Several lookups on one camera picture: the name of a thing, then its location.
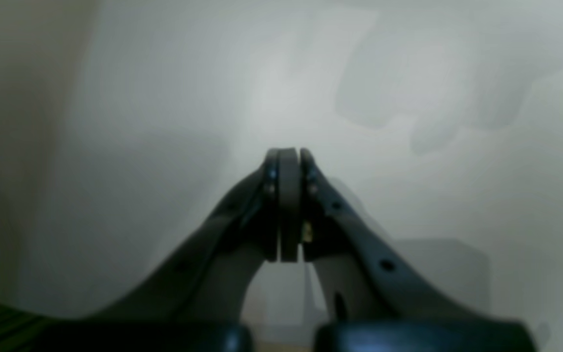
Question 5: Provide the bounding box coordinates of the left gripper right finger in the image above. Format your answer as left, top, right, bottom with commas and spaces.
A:
280, 149, 536, 352

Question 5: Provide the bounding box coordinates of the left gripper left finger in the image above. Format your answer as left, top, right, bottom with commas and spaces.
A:
37, 149, 280, 352

